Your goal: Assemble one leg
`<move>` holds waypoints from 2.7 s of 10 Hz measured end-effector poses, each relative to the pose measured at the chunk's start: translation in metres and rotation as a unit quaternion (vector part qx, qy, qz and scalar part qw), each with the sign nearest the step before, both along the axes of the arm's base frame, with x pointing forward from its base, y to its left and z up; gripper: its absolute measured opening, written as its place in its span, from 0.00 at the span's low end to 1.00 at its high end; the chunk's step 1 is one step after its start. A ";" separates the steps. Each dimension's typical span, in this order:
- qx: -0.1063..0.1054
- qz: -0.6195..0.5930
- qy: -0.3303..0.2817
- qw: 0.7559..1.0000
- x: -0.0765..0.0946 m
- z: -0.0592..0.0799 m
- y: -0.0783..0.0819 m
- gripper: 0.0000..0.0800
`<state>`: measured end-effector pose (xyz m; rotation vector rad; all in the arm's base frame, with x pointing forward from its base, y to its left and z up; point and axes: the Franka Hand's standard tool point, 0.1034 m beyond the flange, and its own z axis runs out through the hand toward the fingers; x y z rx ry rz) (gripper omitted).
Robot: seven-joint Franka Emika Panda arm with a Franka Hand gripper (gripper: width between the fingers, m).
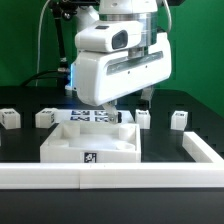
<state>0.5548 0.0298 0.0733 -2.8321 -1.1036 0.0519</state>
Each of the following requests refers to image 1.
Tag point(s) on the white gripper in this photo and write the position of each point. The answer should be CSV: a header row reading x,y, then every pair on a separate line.
x,y
101,77

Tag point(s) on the white square tabletop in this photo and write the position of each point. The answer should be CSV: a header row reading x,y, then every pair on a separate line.
x,y
92,142

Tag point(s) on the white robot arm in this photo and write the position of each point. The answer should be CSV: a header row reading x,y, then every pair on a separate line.
x,y
143,11

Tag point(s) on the fiducial marker sheet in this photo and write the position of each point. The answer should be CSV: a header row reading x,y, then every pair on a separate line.
x,y
89,115

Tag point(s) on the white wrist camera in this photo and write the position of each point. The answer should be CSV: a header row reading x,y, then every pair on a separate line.
x,y
109,36

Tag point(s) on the white fence wall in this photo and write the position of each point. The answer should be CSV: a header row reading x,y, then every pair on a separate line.
x,y
206,171

